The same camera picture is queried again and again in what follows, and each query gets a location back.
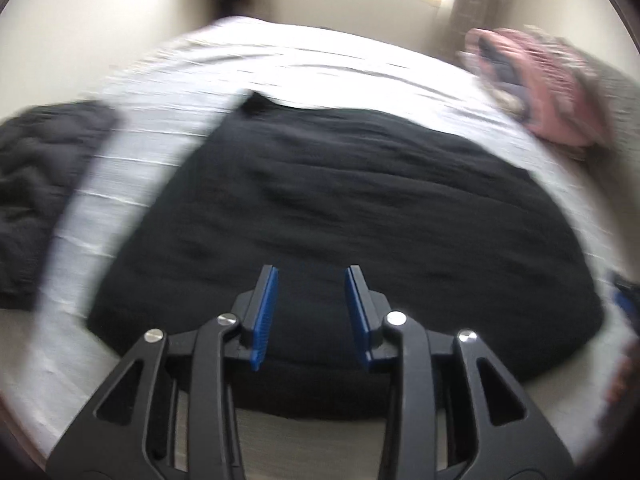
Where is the pink patterned pillow pile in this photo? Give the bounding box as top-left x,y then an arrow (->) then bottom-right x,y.
460,27 -> 613,150

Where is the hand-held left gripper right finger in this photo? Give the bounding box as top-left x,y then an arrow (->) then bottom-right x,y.
343,263 -> 582,480

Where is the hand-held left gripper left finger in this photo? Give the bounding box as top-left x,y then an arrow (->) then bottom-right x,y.
47,263 -> 281,480

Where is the white lattice bed cover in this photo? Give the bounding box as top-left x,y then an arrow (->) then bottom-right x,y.
0,15 -> 640,466

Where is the black jacket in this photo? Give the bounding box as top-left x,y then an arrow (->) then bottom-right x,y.
86,89 -> 605,420

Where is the dark knitted garment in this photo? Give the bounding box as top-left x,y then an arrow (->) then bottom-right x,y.
0,101 -> 123,311

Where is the beige curtain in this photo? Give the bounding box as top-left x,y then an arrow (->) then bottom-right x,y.
447,0 -> 508,58

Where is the grey textured fabric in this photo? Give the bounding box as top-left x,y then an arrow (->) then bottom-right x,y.
525,25 -> 640,166

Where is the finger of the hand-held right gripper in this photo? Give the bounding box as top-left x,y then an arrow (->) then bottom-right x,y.
610,270 -> 640,341

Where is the person's right hand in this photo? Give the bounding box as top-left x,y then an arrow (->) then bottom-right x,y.
604,342 -> 640,411

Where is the grey-blue folded blanket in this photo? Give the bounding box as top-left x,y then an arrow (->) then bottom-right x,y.
475,40 -> 531,113

